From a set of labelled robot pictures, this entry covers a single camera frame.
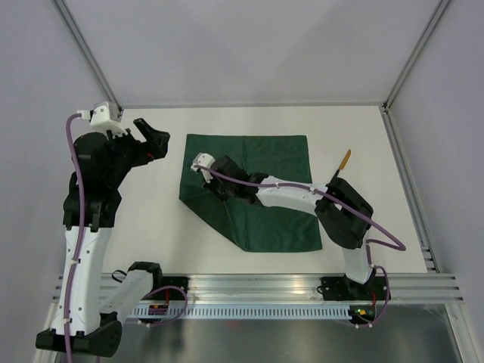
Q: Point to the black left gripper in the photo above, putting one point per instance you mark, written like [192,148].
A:
[155,148]

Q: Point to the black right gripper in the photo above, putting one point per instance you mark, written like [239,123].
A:
[210,185]

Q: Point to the green cloth napkin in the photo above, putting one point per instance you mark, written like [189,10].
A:
[254,229]

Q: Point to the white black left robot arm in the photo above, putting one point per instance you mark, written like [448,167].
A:
[82,323]

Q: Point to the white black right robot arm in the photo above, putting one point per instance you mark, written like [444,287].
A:
[341,211]

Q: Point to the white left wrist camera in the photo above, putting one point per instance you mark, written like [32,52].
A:
[105,118]

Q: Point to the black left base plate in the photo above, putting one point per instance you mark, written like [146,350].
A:
[172,294]

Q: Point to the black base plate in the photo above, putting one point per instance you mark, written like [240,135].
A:
[340,288]
[172,294]

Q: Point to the white slotted cable duct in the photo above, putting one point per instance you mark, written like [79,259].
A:
[267,312]

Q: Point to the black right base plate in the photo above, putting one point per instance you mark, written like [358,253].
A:
[340,288]

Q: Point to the aluminium frame rail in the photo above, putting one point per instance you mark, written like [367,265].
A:
[432,288]

